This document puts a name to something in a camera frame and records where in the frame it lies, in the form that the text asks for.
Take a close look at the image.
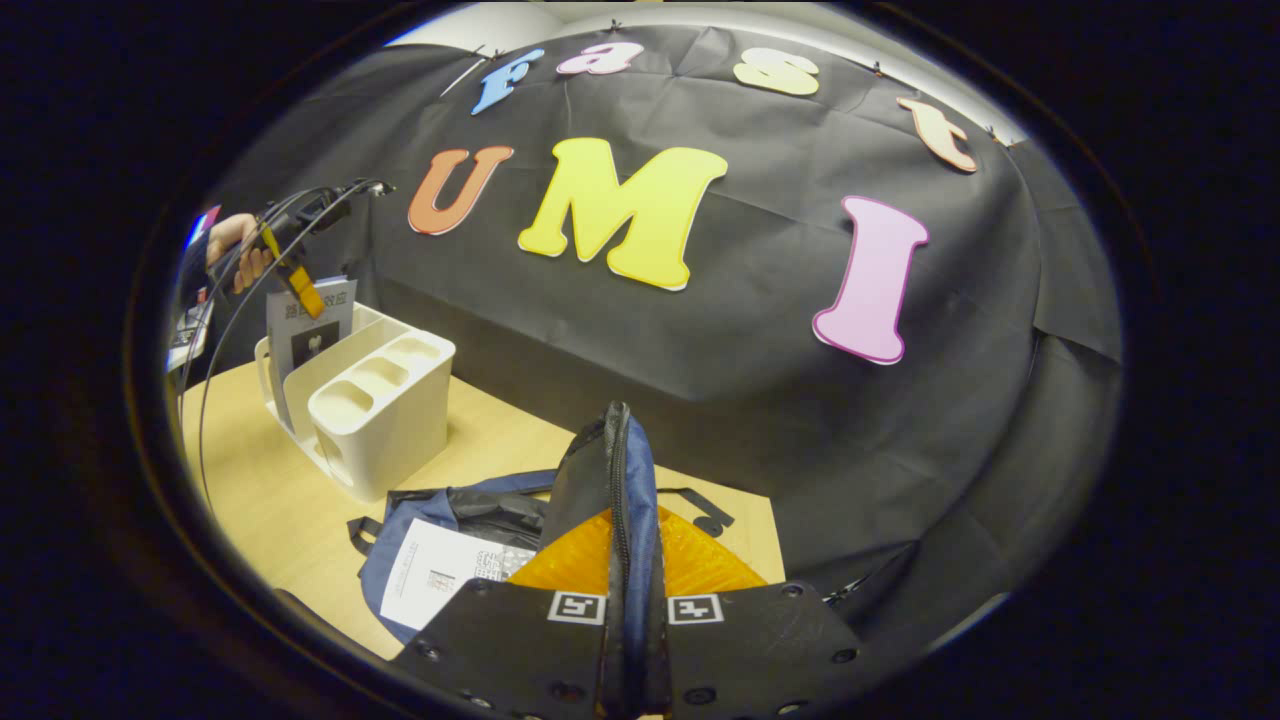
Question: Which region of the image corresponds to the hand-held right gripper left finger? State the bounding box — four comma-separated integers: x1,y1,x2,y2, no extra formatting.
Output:
390,505,613,720

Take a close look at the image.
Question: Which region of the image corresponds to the black backdrop cloth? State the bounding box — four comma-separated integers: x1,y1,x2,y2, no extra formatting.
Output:
205,25,1123,661

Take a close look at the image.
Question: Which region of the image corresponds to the white plastic bookshelf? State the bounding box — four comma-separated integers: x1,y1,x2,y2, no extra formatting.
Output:
254,302,458,504

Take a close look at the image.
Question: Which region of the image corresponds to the white side desk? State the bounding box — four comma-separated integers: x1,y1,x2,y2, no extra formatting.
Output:
168,300,213,373

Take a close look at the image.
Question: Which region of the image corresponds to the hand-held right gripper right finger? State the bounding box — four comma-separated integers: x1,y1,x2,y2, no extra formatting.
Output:
655,505,871,720

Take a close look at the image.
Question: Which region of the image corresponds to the blue schoolbag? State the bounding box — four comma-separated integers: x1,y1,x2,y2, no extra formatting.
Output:
346,401,738,720

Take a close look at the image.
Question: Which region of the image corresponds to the black cable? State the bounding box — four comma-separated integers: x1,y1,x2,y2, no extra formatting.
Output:
196,183,386,521
178,183,381,421

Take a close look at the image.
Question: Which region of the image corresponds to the grey-purple book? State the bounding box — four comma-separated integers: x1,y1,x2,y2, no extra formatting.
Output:
265,276,359,433

